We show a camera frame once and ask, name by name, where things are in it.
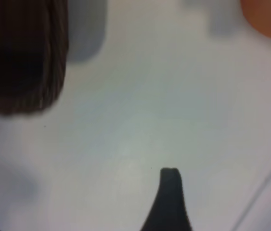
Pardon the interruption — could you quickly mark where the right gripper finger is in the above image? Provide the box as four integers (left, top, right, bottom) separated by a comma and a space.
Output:
139, 167, 193, 231

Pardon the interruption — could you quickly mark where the dark brown wicker basket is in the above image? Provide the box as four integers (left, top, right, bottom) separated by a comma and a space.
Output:
0, 0, 69, 116

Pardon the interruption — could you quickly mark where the orange fruit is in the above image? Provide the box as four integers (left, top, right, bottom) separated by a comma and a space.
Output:
240, 0, 271, 39

